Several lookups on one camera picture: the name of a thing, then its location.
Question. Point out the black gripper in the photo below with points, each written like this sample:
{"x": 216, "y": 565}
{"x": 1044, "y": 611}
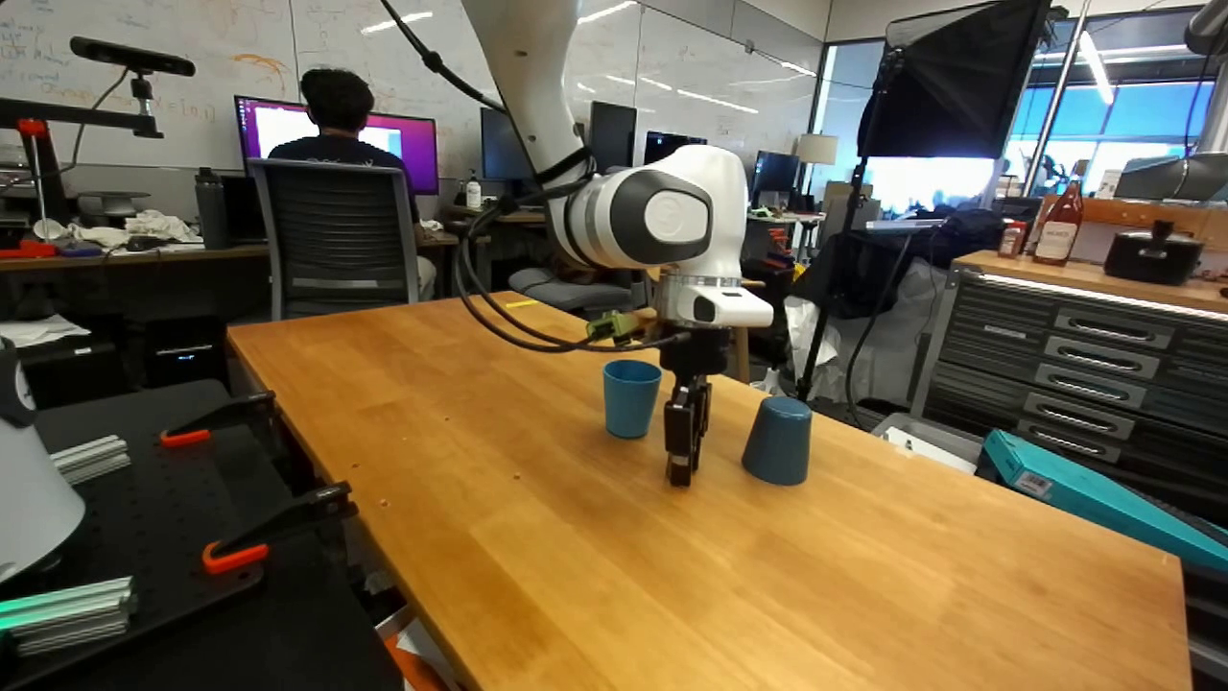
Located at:
{"x": 689, "y": 356}

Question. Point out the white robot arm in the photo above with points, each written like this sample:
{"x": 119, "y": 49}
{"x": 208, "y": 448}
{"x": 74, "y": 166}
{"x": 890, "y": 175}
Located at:
{"x": 680, "y": 212}

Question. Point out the light blue upright cup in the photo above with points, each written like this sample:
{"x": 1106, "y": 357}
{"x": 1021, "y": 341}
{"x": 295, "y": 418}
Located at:
{"x": 629, "y": 396}

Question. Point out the dark blue upturned cup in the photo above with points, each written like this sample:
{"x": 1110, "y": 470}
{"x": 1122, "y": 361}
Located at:
{"x": 779, "y": 443}

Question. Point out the teal case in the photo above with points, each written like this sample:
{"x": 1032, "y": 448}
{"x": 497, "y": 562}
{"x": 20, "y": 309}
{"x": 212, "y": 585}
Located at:
{"x": 1101, "y": 501}

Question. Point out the grey mesh office chair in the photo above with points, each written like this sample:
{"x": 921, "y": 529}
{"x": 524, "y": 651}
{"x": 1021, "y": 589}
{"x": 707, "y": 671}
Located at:
{"x": 339, "y": 236}

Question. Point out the red labelled bottle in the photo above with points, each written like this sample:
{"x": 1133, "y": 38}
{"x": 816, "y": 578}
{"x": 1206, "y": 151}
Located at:
{"x": 1062, "y": 230}

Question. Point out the black softbox light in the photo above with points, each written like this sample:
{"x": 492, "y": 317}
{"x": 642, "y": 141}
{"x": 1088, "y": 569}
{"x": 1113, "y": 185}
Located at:
{"x": 949, "y": 80}

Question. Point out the grey drawer cabinet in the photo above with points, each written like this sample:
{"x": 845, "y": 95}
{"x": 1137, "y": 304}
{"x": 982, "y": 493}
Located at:
{"x": 1113, "y": 374}

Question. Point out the upper black orange clamp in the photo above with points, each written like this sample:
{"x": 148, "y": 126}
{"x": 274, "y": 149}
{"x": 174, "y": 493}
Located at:
{"x": 256, "y": 414}

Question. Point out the black orange clamp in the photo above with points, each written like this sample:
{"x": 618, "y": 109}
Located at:
{"x": 256, "y": 414}
{"x": 256, "y": 542}

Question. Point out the seated person dark hair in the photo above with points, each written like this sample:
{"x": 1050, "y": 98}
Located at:
{"x": 339, "y": 102}

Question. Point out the lower black orange clamp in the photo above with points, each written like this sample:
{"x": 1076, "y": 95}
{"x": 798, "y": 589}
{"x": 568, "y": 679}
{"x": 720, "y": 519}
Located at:
{"x": 256, "y": 542}

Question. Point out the black device on cabinet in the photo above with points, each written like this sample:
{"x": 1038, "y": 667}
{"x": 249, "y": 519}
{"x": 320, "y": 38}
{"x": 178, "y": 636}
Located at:
{"x": 1157, "y": 255}

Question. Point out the purple lit monitor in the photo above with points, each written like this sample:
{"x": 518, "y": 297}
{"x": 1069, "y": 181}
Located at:
{"x": 281, "y": 126}

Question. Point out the aluminium extrusion bars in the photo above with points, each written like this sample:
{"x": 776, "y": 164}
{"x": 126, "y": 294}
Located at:
{"x": 65, "y": 617}

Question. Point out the black camera on stand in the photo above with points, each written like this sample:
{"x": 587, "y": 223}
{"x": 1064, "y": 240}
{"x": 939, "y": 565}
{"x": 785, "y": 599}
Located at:
{"x": 141, "y": 67}

